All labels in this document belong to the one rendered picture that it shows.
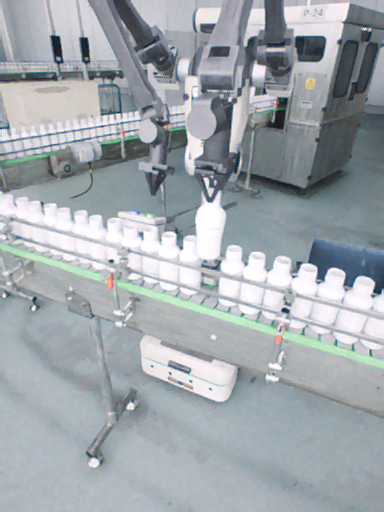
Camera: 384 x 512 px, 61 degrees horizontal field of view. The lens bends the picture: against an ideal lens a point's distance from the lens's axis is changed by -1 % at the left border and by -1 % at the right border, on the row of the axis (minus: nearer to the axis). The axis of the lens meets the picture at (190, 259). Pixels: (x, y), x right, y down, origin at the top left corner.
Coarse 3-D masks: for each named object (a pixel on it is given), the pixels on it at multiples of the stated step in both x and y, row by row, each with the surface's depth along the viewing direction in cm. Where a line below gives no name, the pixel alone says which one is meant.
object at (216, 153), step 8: (216, 136) 65; (224, 136) 65; (208, 144) 67; (216, 144) 66; (224, 144) 66; (208, 152) 67; (216, 152) 67; (224, 152) 67; (232, 152) 73; (200, 160) 67; (208, 160) 67; (216, 160) 67; (224, 160) 67; (216, 168) 66
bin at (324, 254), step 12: (312, 240) 130; (324, 240) 131; (312, 252) 136; (324, 252) 134; (336, 252) 132; (348, 252) 130; (360, 252) 128; (372, 252) 126; (312, 264) 138; (324, 264) 136; (336, 264) 134; (348, 264) 132; (360, 264) 130; (372, 264) 128; (324, 276) 139; (348, 276) 134; (372, 276) 130
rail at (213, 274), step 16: (32, 224) 102; (32, 240) 106; (96, 240) 94; (80, 256) 100; (160, 256) 87; (144, 272) 92; (208, 272) 82; (192, 288) 87; (272, 288) 77; (352, 288) 77; (256, 304) 81; (336, 304) 72; (304, 320) 78; (368, 336) 73
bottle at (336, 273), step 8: (328, 272) 73; (336, 272) 74; (344, 272) 73; (328, 280) 73; (336, 280) 72; (320, 288) 75; (328, 288) 73; (336, 288) 73; (320, 296) 75; (328, 296) 73; (336, 296) 73; (320, 304) 75; (312, 312) 79; (320, 312) 76; (328, 312) 75; (336, 312) 76; (320, 320) 77; (328, 320) 77; (312, 328) 80; (320, 328) 78
